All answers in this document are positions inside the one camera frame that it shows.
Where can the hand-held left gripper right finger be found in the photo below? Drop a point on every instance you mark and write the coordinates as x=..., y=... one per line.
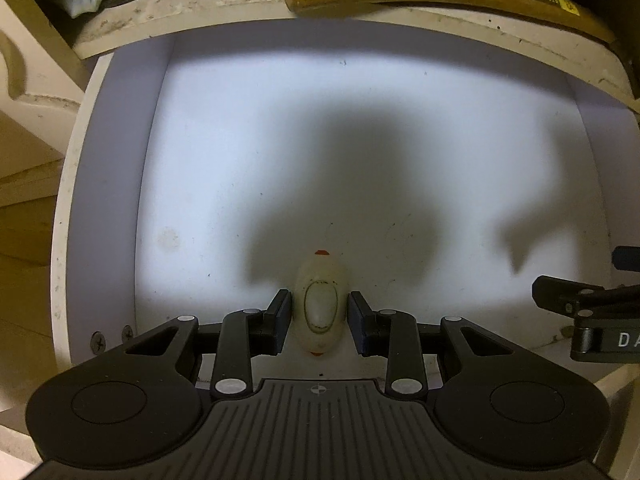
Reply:
x=358, y=316

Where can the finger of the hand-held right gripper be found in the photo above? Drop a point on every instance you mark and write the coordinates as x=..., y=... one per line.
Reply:
x=575, y=295

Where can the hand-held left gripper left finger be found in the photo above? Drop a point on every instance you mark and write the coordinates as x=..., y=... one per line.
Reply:
x=283, y=313

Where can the cream oval toy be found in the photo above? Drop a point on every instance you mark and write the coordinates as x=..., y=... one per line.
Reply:
x=320, y=304

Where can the white drawer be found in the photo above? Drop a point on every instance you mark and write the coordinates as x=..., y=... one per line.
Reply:
x=320, y=180

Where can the cream cabinet frame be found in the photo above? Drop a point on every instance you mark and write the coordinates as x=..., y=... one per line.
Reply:
x=35, y=110

